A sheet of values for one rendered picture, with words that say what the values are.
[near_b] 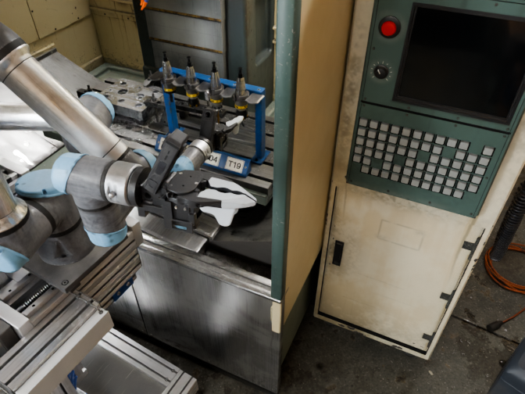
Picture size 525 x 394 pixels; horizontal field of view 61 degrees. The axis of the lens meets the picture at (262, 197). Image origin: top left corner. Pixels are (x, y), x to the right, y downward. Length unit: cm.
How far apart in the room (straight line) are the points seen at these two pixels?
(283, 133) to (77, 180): 49
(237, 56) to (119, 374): 163
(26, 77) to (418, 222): 134
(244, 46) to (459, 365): 191
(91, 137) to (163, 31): 172
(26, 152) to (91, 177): 189
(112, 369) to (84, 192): 144
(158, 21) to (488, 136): 179
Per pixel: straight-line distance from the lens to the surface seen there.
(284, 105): 104
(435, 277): 193
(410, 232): 179
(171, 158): 72
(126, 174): 78
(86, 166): 82
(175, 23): 255
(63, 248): 126
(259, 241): 174
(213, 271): 163
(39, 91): 96
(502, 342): 268
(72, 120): 95
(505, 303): 285
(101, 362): 222
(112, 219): 88
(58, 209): 117
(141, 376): 214
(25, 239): 110
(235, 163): 185
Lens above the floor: 206
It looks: 42 degrees down
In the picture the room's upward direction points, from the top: straight up
